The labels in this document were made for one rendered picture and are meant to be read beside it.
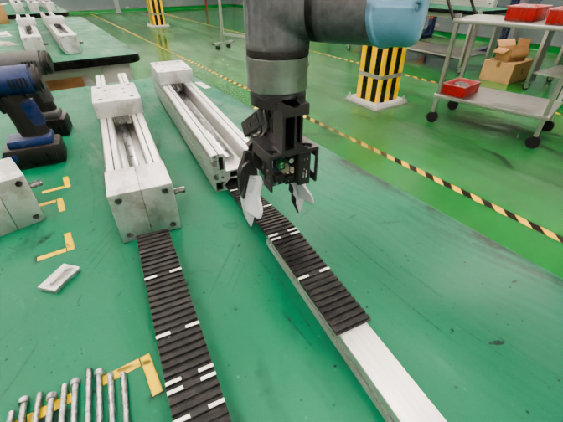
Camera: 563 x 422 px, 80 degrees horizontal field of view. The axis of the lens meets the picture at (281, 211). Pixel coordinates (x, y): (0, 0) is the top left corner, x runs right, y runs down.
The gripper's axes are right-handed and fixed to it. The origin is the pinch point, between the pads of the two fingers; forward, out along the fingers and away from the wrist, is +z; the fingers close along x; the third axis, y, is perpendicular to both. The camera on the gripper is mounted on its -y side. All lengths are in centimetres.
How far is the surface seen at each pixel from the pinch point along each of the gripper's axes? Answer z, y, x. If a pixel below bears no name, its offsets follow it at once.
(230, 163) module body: 1.0, -21.3, -0.3
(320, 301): 2.4, 18.0, -1.6
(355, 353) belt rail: 2.6, 25.8, -1.7
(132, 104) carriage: -6, -51, -16
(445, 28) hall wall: 65, -560, 679
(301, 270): 2.1, 12.3, -1.3
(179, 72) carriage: -6, -76, 1
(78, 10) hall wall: 70, -1517, -71
